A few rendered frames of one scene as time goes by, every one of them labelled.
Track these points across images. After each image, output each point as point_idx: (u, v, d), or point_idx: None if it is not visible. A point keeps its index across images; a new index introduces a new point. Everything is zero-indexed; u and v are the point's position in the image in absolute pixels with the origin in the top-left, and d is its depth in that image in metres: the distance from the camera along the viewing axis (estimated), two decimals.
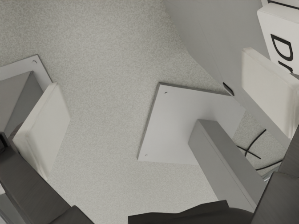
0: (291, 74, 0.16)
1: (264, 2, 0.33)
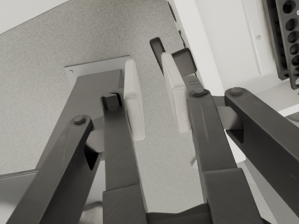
0: (191, 76, 0.18)
1: None
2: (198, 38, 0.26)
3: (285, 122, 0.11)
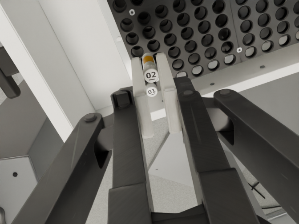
0: (183, 77, 0.18)
1: None
2: (5, 31, 0.23)
3: (274, 122, 0.11)
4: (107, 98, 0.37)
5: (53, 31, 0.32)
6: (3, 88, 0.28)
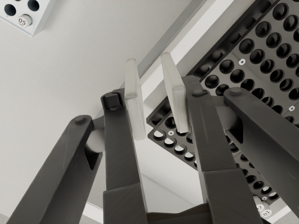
0: (190, 76, 0.18)
1: None
2: None
3: (284, 122, 0.11)
4: None
5: (155, 182, 0.38)
6: None
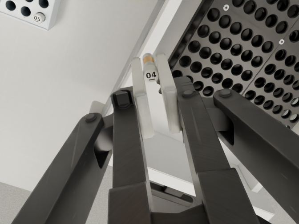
0: (183, 77, 0.18)
1: None
2: (169, 181, 0.33)
3: (274, 122, 0.11)
4: None
5: (177, 141, 0.42)
6: (183, 204, 0.38)
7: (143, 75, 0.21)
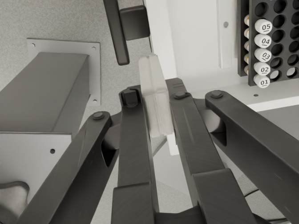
0: (176, 78, 0.18)
1: None
2: None
3: (266, 123, 0.11)
4: (188, 85, 0.36)
5: None
6: (118, 53, 0.25)
7: (260, 39, 0.26)
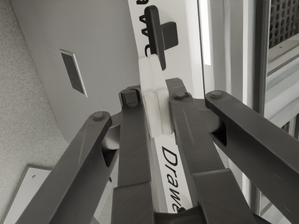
0: (175, 78, 0.18)
1: None
2: (192, 8, 0.29)
3: (266, 123, 0.11)
4: None
5: None
6: (160, 61, 0.31)
7: None
